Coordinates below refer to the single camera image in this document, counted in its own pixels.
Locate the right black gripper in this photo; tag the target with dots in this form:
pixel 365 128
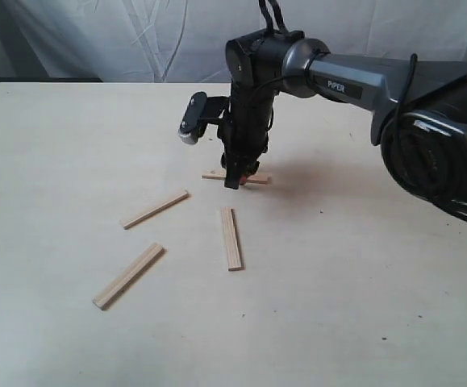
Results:
pixel 244 131

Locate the wood strip with two magnets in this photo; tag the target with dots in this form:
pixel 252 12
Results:
pixel 260 178

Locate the plain wood strip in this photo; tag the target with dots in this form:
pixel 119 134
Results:
pixel 154 209

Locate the grainy wood strip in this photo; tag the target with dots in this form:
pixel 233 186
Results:
pixel 234 257

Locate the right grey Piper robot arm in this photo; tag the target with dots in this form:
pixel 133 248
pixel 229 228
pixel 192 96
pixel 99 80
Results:
pixel 418 108

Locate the white backdrop cloth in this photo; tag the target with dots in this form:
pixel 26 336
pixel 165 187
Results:
pixel 183 41

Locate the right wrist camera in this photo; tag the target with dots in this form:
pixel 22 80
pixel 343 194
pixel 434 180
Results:
pixel 201 111

